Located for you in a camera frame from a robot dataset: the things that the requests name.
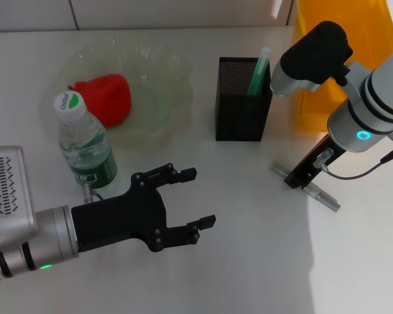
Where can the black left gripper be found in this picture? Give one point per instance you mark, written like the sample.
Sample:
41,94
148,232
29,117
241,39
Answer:
124,219

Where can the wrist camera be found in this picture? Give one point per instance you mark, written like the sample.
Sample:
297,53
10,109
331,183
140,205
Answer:
6,189
311,59

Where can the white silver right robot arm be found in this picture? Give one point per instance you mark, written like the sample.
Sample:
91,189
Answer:
373,108

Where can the black mesh pen holder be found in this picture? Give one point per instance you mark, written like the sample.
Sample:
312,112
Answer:
242,117

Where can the grey glitter pen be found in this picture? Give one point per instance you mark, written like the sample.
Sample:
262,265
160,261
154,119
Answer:
324,198

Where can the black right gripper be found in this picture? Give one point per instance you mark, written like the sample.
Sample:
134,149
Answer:
317,160

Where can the yellow plastic bin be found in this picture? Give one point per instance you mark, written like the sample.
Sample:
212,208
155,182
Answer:
314,111

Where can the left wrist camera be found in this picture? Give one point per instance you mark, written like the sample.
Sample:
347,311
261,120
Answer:
6,189

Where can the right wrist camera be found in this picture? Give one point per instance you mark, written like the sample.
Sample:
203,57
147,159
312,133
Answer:
311,59

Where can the green utility knife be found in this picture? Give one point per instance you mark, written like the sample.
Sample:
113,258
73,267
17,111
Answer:
258,72

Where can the red orange fruit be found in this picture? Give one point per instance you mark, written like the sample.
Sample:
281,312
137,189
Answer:
111,98

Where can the clear green-label water bottle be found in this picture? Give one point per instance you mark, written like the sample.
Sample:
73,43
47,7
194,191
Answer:
85,153

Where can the green glass fruit plate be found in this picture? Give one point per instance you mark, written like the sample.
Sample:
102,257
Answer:
163,75

